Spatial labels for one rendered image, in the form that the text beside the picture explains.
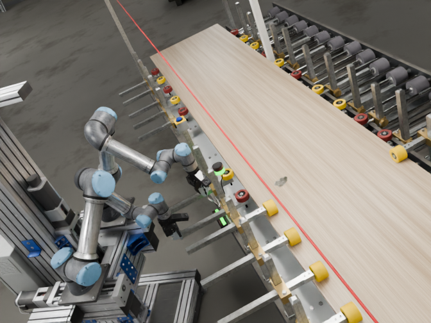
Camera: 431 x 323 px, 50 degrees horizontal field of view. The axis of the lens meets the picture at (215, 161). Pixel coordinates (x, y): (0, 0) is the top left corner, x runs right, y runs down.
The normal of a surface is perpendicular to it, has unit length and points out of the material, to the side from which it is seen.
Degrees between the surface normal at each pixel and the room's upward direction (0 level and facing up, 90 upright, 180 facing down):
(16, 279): 90
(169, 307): 0
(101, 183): 85
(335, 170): 0
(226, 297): 0
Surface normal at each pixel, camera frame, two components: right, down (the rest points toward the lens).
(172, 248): -0.33, -0.75
